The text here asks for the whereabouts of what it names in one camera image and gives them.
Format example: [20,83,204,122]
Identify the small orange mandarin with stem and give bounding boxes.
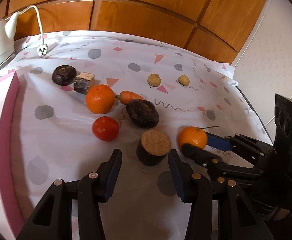
[177,126,218,150]

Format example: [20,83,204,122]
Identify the small tan potato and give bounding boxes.
[147,73,161,87]
[177,75,190,87]

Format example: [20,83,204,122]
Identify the dark round fruit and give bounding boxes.
[52,65,77,86]

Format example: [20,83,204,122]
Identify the red tomato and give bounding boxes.
[92,116,119,141]

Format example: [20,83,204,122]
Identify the right small tan potato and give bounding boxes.
[177,75,190,87]

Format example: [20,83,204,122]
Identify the dark brown oval fruit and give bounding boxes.
[126,99,159,129]

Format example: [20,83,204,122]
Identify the large orange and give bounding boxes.
[85,85,116,114]

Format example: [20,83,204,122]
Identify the white patterned tablecloth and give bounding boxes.
[7,31,270,239]

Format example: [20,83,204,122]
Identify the wooden wall cabinet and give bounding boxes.
[0,0,266,63]

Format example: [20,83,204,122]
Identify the white power cable with plug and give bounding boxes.
[4,4,49,58]

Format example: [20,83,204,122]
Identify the left small tan potato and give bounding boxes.
[147,73,161,87]

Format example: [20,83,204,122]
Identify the orange carrot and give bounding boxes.
[116,90,144,105]

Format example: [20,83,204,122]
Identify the dark cylinder with tan top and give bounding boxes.
[136,129,171,166]

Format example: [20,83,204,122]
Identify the pink white tray box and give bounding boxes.
[0,71,24,239]

